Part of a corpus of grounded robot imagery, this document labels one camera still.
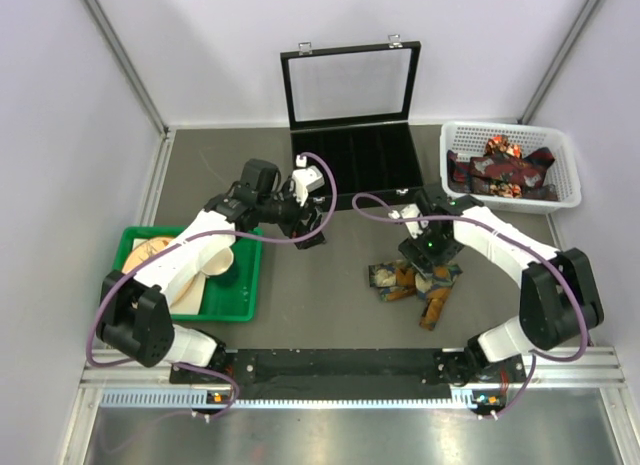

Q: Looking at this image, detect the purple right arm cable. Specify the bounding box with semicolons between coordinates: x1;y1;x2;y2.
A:
352;193;589;420

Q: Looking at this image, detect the black glass-lid storage case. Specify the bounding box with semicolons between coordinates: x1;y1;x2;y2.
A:
280;35;423;210

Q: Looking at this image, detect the dark red patterned tie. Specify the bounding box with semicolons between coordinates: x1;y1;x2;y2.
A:
447;147;558;201

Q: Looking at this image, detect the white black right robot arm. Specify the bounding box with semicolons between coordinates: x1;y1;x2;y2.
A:
390;185;604;381

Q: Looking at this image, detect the red floral rolled tie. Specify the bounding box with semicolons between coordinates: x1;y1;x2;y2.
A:
484;135;522;158

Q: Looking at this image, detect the cream ceramic cup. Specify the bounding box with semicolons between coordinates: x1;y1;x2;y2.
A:
200;247;234;277

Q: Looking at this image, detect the aluminium frame rail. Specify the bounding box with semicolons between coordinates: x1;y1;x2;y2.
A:
81;347;626;389

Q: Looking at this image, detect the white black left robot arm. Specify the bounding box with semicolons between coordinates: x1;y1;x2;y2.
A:
89;152;337;382

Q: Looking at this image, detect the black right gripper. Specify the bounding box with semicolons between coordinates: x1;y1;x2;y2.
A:
399;222;464;281

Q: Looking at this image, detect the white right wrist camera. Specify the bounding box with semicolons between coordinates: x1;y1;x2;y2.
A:
388;204;429;239

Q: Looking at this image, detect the white perforated plastic basket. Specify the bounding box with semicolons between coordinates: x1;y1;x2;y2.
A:
440;121;582;215

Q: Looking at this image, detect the grey slotted cable duct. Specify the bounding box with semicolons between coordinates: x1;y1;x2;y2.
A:
100;383;502;412

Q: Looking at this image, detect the round beige painted plate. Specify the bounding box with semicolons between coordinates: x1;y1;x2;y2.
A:
121;236;200;306

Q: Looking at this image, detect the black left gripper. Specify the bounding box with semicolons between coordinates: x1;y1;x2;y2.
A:
257;179;326;249

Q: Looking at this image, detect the green plastic tray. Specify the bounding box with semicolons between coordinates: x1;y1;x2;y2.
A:
113;226;262;322

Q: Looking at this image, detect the orange blue leaf-pattern tie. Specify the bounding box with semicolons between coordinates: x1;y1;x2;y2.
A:
368;260;463;331

